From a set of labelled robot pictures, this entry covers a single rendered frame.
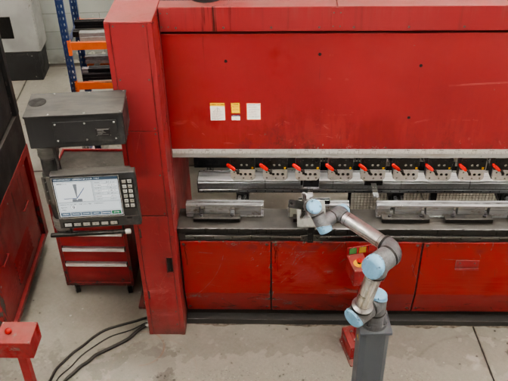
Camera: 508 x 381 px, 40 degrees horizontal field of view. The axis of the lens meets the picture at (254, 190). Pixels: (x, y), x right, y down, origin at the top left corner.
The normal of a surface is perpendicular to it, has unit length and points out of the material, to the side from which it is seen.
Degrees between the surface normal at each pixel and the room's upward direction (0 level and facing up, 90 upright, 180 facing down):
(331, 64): 90
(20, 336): 0
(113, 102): 1
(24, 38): 90
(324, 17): 90
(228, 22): 90
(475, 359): 0
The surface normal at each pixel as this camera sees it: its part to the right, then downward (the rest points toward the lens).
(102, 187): 0.07, 0.58
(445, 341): -0.02, -0.81
